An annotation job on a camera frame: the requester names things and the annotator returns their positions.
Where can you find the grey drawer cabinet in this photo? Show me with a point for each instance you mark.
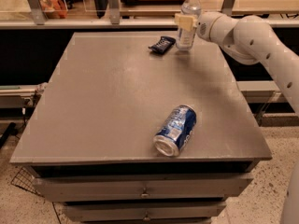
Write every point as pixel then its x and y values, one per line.
pixel 108 97

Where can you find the clear plastic water bottle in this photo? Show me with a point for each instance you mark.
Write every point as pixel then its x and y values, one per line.
pixel 185 39

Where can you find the lower grey drawer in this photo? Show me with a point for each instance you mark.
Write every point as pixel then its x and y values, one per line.
pixel 143 211

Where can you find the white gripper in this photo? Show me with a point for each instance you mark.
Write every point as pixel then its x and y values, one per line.
pixel 203 26

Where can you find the grey drawer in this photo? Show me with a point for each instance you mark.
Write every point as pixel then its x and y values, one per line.
pixel 141 187
pixel 143 211

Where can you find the dark blue rxbar wrapper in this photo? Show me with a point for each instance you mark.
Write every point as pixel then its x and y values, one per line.
pixel 163 45

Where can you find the top grey drawer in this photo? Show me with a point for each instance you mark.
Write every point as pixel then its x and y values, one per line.
pixel 141 187

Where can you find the blue soda can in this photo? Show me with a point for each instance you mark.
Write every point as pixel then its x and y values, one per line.
pixel 176 131

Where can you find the orange plastic bag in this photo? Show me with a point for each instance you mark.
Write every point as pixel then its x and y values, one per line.
pixel 57 6

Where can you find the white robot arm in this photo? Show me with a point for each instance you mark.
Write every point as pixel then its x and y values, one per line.
pixel 274 197

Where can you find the black wire grid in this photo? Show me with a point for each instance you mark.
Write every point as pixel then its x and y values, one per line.
pixel 24 180

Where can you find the metal shelf rail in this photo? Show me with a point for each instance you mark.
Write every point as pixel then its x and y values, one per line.
pixel 92 24

